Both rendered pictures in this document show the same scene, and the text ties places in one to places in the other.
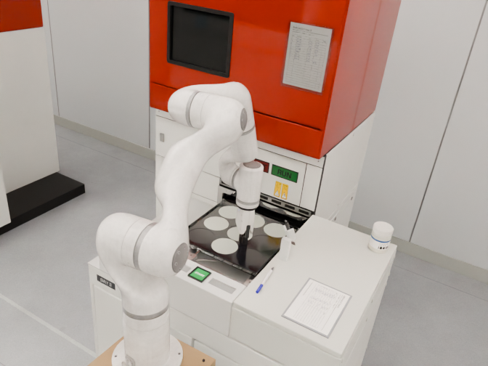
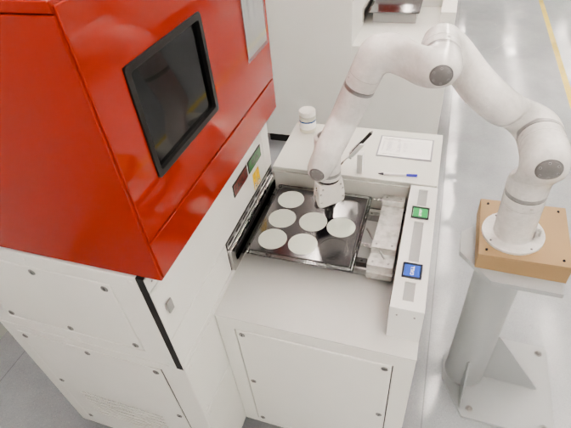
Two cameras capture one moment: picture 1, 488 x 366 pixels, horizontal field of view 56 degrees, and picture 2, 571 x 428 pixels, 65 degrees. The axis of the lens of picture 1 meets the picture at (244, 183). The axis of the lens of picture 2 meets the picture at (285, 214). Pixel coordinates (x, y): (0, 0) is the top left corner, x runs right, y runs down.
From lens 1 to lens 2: 206 cm
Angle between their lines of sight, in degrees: 76
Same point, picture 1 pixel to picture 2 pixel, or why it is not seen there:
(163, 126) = (164, 290)
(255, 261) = (351, 202)
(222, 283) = (417, 199)
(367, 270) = not seen: hidden behind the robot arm
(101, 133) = not seen: outside the picture
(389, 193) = not seen: hidden behind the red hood
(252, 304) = (431, 176)
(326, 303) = (399, 144)
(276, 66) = (241, 46)
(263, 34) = (225, 15)
